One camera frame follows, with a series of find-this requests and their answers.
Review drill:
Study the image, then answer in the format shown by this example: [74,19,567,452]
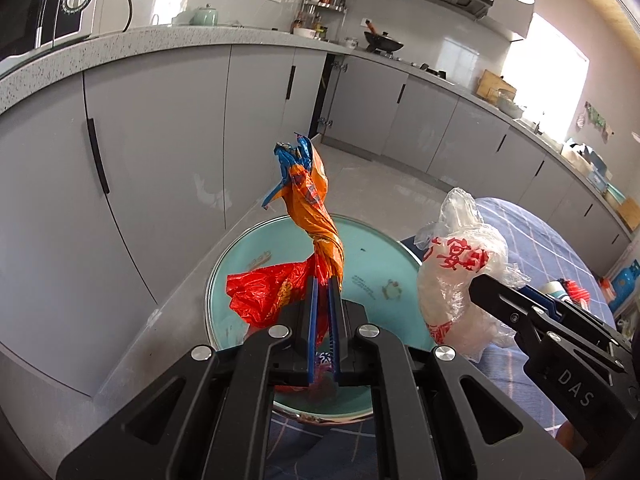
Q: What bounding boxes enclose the grey base cabinets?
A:
[0,42,632,402]

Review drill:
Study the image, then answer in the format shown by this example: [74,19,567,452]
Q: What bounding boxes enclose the silver black microwave oven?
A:
[0,0,108,62]

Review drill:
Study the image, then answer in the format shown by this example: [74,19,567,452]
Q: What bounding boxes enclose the bright kitchen window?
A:
[500,12,591,147]

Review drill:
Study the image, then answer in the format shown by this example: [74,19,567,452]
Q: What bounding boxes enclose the hanging wall decoration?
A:
[577,101,616,141]

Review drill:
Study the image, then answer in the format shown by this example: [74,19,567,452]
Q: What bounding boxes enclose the blue cardboard box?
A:
[582,150,612,192]

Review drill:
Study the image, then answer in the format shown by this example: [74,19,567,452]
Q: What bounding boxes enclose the black microwave power cable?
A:
[97,0,134,32]

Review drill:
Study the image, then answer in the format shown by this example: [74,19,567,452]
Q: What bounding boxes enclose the built-in gas stove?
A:
[370,50,449,80]

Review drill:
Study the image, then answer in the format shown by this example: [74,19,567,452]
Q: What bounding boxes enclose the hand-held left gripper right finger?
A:
[326,279,587,480]

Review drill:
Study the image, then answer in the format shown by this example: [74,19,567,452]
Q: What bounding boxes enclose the blue plaid tablecloth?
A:
[265,197,620,480]

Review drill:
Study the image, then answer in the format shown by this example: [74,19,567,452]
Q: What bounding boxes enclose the grey speckled kitchen countertop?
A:
[0,22,634,234]

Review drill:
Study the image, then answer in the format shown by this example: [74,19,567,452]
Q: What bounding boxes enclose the wooden cutting board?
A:
[475,70,519,104]

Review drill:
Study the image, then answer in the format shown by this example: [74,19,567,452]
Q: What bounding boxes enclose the white paper cup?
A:
[542,280,572,302]

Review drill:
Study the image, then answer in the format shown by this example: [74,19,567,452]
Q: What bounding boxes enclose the grey upper cabinets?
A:
[307,0,542,42]

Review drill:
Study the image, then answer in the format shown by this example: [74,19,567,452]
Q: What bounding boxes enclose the teal plastic trash bin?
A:
[205,214,438,428]

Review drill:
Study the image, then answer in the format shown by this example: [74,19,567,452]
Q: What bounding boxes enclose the white plastic bag red print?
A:
[416,187,526,364]

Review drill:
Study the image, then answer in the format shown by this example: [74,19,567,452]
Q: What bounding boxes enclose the teal plastic container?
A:
[602,182,629,211]

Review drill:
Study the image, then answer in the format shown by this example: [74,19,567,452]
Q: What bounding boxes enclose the blue gas cylinder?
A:
[607,260,640,312]

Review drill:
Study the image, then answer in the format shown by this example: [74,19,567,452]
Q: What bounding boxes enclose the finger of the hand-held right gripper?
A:
[520,285,634,357]
[469,274,626,377]

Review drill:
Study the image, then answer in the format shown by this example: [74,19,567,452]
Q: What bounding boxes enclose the black wok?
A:
[363,20,405,54]

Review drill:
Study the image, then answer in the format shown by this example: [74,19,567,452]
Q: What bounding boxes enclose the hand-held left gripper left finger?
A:
[56,275,321,480]

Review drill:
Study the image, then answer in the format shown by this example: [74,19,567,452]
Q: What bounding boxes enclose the white box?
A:
[560,140,592,172]

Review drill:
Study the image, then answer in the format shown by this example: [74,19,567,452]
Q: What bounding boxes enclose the metal corner spice rack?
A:
[292,0,349,41]

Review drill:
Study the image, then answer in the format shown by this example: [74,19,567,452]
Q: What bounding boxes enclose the orange snack wrapper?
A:
[262,132,346,294]

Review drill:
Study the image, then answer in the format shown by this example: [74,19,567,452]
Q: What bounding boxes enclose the green ceramic teapot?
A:
[190,4,221,27]

